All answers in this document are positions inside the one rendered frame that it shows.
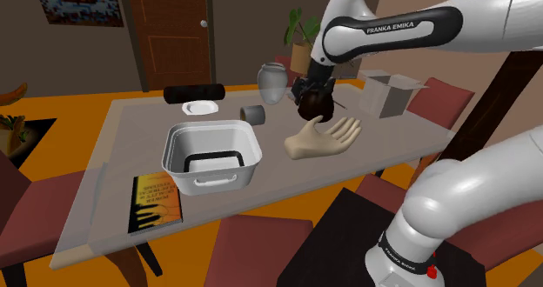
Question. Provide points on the colourful wall picture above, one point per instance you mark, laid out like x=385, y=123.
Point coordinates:
x=80, y=2

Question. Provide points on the open grey cardboard box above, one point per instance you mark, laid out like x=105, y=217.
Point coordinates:
x=392, y=97

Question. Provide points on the grey cylinder cup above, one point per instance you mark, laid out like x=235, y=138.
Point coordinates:
x=256, y=115

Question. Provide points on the black cylinder roll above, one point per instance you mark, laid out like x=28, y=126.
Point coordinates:
x=194, y=93

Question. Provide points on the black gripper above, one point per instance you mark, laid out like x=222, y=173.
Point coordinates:
x=306, y=87

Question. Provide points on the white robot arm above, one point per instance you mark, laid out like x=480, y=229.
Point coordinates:
x=462, y=193

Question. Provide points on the glass dining table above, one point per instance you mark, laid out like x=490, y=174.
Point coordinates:
x=131, y=146

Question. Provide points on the brown wooden door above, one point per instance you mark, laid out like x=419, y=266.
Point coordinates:
x=174, y=36

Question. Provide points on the orange and black book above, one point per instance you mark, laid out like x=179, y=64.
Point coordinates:
x=157, y=205

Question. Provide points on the white plate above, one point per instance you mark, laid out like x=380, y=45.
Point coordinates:
x=200, y=107

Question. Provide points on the beige hand model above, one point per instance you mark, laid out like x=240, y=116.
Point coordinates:
x=316, y=144

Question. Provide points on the dark brown round pot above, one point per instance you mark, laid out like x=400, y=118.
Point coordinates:
x=316, y=108

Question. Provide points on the potted green plant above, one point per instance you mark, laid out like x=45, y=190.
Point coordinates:
x=302, y=53

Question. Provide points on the grey lidded vase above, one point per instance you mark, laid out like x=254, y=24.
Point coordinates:
x=272, y=84

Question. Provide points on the dark robot stand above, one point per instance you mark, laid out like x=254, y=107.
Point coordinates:
x=339, y=243

